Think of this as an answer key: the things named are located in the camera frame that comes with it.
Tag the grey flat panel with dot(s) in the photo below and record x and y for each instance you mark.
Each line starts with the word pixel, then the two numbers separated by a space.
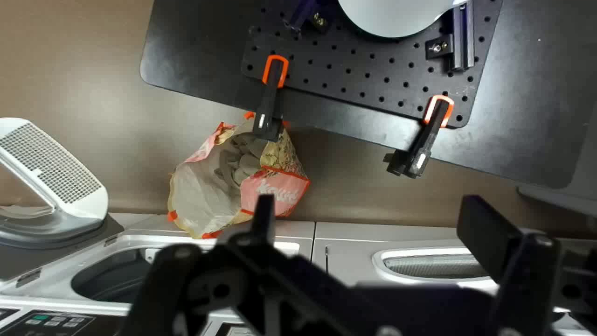
pixel 565 180

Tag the black control panel with displays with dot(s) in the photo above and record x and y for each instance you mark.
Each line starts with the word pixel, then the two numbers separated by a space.
pixel 43 322

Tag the black metal bracket post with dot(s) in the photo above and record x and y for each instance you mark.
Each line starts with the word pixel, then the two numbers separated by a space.
pixel 461 39

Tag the crumpled red white bag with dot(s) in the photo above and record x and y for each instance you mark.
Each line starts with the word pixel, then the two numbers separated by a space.
pixel 211 193

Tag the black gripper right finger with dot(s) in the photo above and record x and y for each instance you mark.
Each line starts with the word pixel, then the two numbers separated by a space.
pixel 491 236

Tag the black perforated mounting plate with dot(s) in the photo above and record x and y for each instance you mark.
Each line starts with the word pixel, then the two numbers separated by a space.
pixel 373 68

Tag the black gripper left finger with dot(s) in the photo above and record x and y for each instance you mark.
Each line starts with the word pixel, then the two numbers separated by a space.
pixel 261 218

